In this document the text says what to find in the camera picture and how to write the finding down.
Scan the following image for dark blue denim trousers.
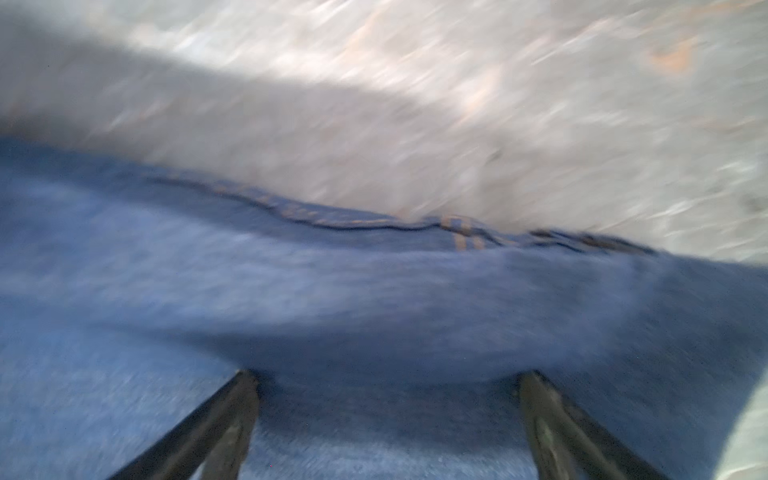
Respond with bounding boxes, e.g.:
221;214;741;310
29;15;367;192
1;139;767;479

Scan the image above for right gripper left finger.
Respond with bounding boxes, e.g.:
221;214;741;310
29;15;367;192
110;370;260;480

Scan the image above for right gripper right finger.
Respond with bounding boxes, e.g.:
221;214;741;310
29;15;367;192
518;371;666;480

